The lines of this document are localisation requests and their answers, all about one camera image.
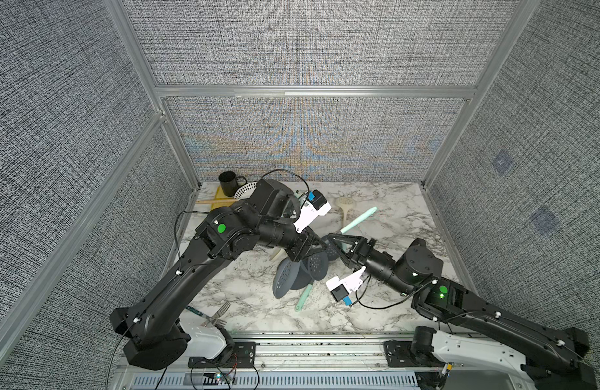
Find white bowl black rim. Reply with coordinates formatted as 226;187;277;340
234;181;258;200

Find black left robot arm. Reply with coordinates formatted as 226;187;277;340
110;179;332;371

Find grey utensil rack stand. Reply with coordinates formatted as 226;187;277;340
272;249;320;299

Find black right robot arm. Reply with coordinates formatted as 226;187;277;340
327;233;597;389

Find grey skimmer back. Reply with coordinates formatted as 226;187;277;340
322;206;377;262

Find metal fork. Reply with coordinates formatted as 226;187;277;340
185;300;232;328

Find grey skimmer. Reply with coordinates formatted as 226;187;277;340
306;251;329;281
322;206;377;262

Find cream slotted spatula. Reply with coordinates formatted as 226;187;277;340
335;196;357;228

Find wooden handled white spatula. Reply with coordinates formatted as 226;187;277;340
196;198;238;205

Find yellow tray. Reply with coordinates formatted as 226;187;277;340
210;186;236;211

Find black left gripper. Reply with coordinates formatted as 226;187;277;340
257;214;330;262

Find cream skimmer mint handle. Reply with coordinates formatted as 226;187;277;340
295;284;313;312

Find black mug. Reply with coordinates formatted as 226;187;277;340
218;171;248;198

